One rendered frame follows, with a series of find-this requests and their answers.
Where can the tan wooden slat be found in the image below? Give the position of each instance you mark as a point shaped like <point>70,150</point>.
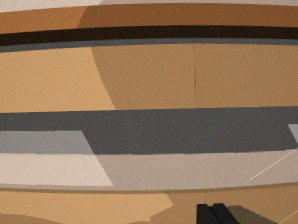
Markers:
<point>257,204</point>
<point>158,76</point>

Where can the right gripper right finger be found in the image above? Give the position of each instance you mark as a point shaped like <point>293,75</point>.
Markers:
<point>223,214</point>

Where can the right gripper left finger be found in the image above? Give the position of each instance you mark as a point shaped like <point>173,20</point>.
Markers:
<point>206,215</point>

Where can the wooden bed frame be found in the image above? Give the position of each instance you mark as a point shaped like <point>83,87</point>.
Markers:
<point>148,21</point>

